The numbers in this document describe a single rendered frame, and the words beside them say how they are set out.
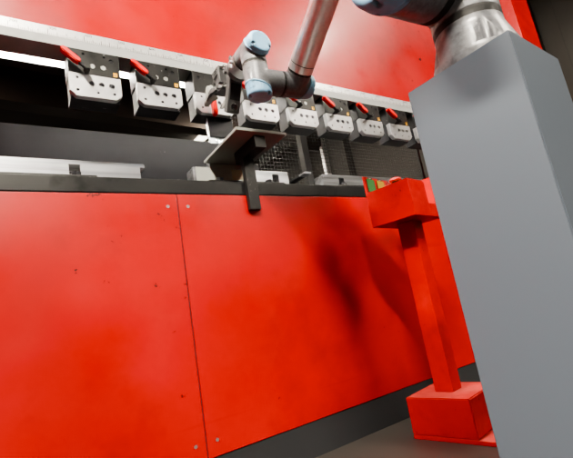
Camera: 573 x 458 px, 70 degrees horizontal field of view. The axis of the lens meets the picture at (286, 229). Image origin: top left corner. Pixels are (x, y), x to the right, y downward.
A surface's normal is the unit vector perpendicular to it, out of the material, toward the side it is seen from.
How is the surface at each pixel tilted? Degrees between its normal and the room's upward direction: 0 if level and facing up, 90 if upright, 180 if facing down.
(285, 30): 90
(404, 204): 90
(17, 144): 90
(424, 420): 90
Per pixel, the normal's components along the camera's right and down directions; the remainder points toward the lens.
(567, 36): -0.79, 0.01
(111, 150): 0.53, -0.25
